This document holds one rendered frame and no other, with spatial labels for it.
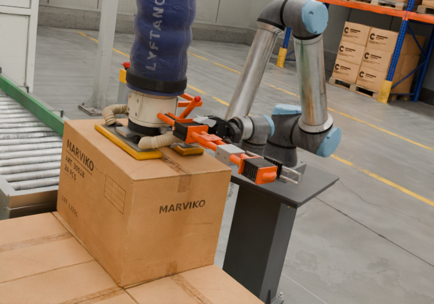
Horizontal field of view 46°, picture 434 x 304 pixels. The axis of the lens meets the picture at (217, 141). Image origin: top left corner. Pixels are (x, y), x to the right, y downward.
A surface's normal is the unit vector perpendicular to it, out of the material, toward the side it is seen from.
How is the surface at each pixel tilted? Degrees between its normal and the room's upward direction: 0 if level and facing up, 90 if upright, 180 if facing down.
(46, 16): 90
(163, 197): 90
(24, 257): 0
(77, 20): 90
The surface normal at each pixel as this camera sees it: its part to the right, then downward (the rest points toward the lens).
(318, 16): 0.69, 0.24
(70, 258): 0.18, -0.94
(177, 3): 0.47, 0.12
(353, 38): -0.80, 0.08
